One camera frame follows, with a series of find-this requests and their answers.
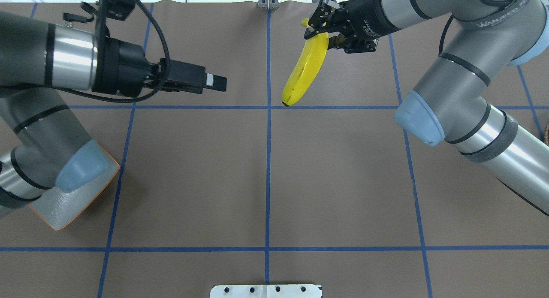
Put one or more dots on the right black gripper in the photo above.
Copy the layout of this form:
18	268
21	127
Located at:
363	11

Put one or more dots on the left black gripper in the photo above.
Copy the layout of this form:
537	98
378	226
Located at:
125	67

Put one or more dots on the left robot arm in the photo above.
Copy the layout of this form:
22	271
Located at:
39	59

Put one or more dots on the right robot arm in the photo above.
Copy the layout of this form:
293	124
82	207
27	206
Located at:
447	103

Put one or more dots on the grey square plate orange rim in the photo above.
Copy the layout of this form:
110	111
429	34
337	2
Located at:
58	209

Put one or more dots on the wicker fruit basket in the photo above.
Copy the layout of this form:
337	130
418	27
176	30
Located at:
546	134

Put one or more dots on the blue tape line lengthwise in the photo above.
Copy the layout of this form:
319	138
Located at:
267	247

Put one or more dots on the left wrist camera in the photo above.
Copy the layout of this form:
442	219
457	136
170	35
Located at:
116	9

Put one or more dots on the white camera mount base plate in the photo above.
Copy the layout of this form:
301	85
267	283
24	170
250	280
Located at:
267	291

